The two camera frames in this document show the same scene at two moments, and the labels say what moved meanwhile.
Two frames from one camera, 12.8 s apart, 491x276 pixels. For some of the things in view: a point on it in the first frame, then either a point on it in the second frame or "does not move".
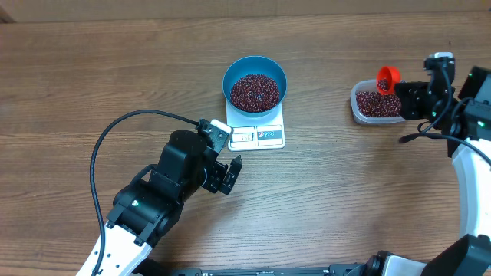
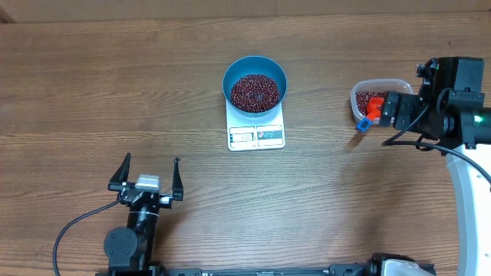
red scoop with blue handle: x=393 y=76 → x=374 y=111
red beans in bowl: x=255 y=93 does not move
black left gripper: x=219 y=171 → x=177 y=192
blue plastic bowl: x=251 y=65 does not move
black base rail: x=330 y=271 does not move
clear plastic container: x=369 y=85 does not move
